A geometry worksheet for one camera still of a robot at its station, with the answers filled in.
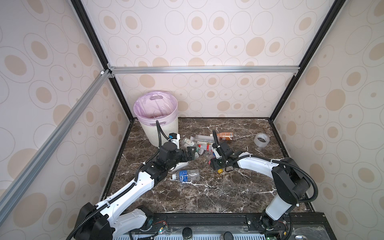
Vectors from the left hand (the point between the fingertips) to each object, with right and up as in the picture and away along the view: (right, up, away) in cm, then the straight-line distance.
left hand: (193, 147), depth 76 cm
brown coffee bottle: (+22, +5, +27) cm, 35 cm away
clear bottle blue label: (-4, -16, +8) cm, 19 cm away
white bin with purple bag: (-28, +25, +22) cm, 43 cm away
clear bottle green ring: (-5, +1, +24) cm, 24 cm away
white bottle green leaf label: (-8, -12, +13) cm, 19 cm away
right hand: (+13, -11, +16) cm, 23 cm away
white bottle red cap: (+8, -2, +22) cm, 23 cm away
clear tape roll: (+48, +3, +31) cm, 57 cm away
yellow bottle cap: (+15, -15, +11) cm, 24 cm away
